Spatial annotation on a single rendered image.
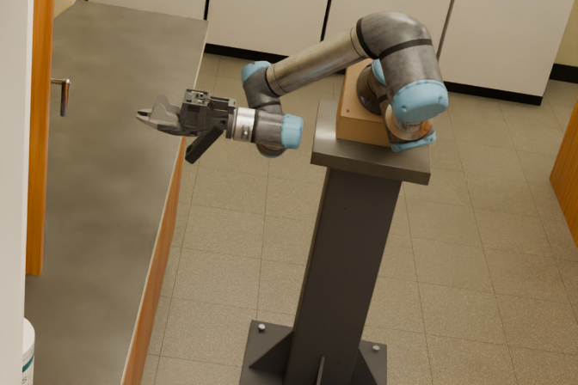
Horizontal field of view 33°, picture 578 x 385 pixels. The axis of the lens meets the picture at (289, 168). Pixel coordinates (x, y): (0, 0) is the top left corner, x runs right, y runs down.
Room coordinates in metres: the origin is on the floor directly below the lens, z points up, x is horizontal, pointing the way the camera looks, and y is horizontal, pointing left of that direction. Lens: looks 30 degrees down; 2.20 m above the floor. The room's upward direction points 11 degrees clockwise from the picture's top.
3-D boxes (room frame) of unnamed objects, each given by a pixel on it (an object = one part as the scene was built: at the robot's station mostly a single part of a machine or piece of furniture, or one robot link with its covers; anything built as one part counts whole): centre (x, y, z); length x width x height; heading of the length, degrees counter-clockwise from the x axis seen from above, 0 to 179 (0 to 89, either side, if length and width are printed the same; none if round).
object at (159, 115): (1.87, 0.30, 1.17); 0.09 x 0.03 x 0.06; 99
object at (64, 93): (1.88, 0.53, 1.17); 0.05 x 0.03 x 0.10; 94
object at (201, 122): (1.90, 0.20, 1.17); 0.12 x 0.08 x 0.09; 94
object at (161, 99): (1.92, 0.31, 1.17); 0.09 x 0.03 x 0.06; 90
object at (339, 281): (2.41, -0.21, 0.45); 0.48 x 0.48 x 0.90; 0
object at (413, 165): (2.41, -0.21, 0.92); 0.32 x 0.32 x 0.04; 0
